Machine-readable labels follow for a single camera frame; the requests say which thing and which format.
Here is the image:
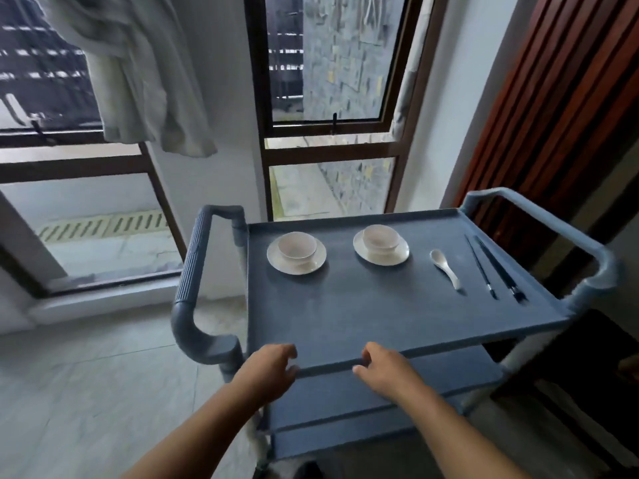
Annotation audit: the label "person's left hand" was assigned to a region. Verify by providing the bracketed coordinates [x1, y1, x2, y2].
[232, 343, 302, 407]

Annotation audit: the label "person's right hand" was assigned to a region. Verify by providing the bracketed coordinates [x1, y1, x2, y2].
[351, 341, 428, 407]

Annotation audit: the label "grey blue service cart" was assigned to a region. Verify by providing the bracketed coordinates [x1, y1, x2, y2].
[170, 186, 620, 479]

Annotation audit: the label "white ceramic plate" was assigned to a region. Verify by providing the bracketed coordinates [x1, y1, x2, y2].
[353, 229, 411, 267]
[266, 236, 328, 276]

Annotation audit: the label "white ceramic spoon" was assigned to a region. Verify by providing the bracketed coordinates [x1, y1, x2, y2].
[429, 249, 463, 291]

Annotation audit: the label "white ceramic bowl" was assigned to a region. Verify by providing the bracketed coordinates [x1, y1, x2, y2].
[362, 224, 401, 255]
[277, 231, 318, 265]

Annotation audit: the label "person's right forearm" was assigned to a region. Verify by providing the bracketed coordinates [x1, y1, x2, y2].
[399, 383, 533, 479]

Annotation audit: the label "person's left forearm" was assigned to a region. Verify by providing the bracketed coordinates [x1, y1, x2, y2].
[122, 383, 266, 479]

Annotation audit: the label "dark framed window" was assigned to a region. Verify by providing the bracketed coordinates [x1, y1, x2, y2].
[243, 0, 450, 223]
[0, 0, 188, 300]

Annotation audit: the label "brown wooden slat panel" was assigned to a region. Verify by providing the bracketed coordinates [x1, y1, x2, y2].
[451, 0, 639, 275]

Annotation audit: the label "white curtain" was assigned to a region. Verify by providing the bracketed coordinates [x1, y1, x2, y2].
[37, 0, 218, 159]

